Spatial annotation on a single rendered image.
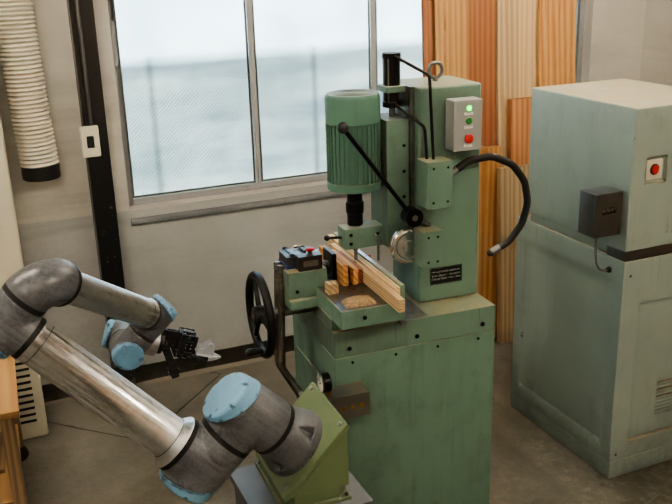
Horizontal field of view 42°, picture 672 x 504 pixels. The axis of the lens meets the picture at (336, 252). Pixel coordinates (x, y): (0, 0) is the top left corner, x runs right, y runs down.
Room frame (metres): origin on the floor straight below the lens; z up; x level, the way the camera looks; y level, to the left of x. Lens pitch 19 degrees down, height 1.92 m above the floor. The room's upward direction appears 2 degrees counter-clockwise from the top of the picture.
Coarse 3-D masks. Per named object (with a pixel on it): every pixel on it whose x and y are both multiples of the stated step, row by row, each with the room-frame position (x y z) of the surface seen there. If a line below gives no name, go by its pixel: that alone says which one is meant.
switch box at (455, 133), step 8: (472, 96) 2.78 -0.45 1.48; (448, 104) 2.74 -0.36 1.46; (456, 104) 2.70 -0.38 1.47; (464, 104) 2.71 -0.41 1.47; (472, 104) 2.72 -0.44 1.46; (480, 104) 2.73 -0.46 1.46; (448, 112) 2.74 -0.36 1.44; (456, 112) 2.70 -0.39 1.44; (464, 112) 2.71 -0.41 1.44; (480, 112) 2.73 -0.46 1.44; (448, 120) 2.74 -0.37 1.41; (456, 120) 2.70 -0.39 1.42; (464, 120) 2.71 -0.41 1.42; (472, 120) 2.72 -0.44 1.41; (480, 120) 2.73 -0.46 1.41; (448, 128) 2.73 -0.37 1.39; (456, 128) 2.70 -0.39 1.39; (472, 128) 2.72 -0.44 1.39; (480, 128) 2.73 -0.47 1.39; (448, 136) 2.73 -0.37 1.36; (456, 136) 2.70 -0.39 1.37; (464, 136) 2.71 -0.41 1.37; (480, 136) 2.73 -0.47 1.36; (448, 144) 2.73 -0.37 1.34; (456, 144) 2.70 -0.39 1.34; (472, 144) 2.72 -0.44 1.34; (480, 144) 2.73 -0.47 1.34
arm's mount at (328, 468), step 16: (304, 400) 2.19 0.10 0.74; (320, 400) 2.14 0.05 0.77; (320, 416) 2.09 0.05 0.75; (336, 416) 2.04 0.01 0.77; (336, 432) 1.99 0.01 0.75; (320, 448) 1.98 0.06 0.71; (336, 448) 1.98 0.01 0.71; (256, 464) 2.16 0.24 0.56; (320, 464) 1.97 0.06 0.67; (336, 464) 1.98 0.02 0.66; (272, 480) 2.01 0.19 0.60; (288, 480) 1.97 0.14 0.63; (304, 480) 1.95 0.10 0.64; (320, 480) 1.97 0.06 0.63; (336, 480) 1.98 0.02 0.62; (288, 496) 1.93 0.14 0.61; (304, 496) 1.95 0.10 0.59; (320, 496) 1.97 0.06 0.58; (336, 496) 1.98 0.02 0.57
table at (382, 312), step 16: (320, 288) 2.64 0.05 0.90; (352, 288) 2.63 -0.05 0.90; (368, 288) 2.63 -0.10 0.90; (288, 304) 2.62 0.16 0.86; (304, 304) 2.62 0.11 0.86; (320, 304) 2.62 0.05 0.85; (336, 304) 2.50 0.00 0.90; (384, 304) 2.49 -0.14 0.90; (336, 320) 2.48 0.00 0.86; (352, 320) 2.45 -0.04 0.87; (368, 320) 2.47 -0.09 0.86; (384, 320) 2.48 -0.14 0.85
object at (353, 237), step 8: (344, 224) 2.78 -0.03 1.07; (368, 224) 2.77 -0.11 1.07; (376, 224) 2.77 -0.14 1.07; (344, 232) 2.72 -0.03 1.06; (352, 232) 2.73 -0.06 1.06; (360, 232) 2.74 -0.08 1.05; (368, 232) 2.75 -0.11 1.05; (344, 240) 2.72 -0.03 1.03; (352, 240) 2.73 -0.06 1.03; (360, 240) 2.74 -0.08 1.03; (368, 240) 2.75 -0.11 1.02; (376, 240) 2.76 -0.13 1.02; (344, 248) 2.73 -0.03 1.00; (352, 248) 2.73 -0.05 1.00
